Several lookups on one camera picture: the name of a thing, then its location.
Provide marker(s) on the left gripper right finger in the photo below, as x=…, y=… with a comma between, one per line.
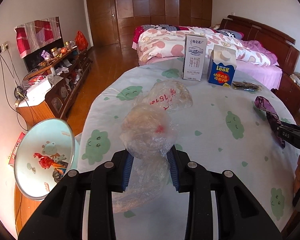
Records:
x=239, y=214

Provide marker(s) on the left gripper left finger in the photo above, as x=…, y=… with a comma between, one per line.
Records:
x=60, y=214

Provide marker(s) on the purple wrapper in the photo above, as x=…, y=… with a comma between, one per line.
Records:
x=263, y=104

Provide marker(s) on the clear plastic bag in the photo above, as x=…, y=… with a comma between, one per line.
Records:
x=147, y=133

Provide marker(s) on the red plastic bag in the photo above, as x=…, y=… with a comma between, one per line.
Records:
x=56, y=161

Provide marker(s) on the mint green trash bin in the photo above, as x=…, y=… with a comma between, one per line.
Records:
x=46, y=153

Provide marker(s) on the wooden nightstand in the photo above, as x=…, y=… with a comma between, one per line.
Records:
x=289, y=93

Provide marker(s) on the white red paper bag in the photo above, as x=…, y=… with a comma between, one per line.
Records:
x=14, y=151

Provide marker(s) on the dark snack packet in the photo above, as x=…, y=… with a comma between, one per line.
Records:
x=247, y=86

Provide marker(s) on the blue Look milk carton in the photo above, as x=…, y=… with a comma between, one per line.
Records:
x=222, y=66

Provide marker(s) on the white box on cabinet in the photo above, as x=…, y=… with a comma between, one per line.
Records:
x=36, y=93

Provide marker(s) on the white tall milk carton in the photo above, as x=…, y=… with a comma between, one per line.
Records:
x=194, y=57

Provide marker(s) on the clear bag with red print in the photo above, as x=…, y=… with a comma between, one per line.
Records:
x=170, y=95

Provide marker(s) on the wooden TV cabinet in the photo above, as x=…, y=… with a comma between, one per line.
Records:
x=66, y=75

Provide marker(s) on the wooden wardrobe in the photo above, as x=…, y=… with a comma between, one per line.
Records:
x=133, y=13

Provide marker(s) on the pink heart-print duvet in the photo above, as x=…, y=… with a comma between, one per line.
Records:
x=154, y=41

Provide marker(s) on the orange-red hanging bag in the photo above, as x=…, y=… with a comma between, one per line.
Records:
x=80, y=41

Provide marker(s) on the television with patchwork cloth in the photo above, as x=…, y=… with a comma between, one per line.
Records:
x=35, y=37

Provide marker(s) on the wooden door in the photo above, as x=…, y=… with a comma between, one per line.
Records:
x=103, y=22

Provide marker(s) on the dark wooden bed frame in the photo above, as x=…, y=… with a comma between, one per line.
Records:
x=273, y=40

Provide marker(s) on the wall power socket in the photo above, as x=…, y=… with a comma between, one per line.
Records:
x=4, y=46

